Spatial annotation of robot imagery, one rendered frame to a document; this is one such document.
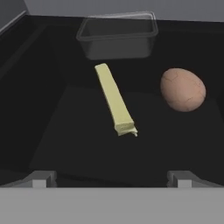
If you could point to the brown egg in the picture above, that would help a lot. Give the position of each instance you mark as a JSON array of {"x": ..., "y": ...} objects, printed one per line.
[{"x": 183, "y": 89}]

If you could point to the pale yellow butter stick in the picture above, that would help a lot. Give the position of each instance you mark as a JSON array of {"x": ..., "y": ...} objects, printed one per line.
[{"x": 114, "y": 97}]

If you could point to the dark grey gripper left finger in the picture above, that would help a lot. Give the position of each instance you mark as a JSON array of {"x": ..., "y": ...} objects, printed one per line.
[{"x": 43, "y": 178}]

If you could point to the clear plastic container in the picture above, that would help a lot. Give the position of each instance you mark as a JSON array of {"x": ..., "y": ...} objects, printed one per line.
[{"x": 118, "y": 36}]

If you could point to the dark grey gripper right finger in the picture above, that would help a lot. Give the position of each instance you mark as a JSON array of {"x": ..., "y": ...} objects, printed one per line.
[{"x": 180, "y": 178}]

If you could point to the black fridge interior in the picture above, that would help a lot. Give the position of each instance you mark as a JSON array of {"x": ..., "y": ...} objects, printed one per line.
[{"x": 43, "y": 116}]

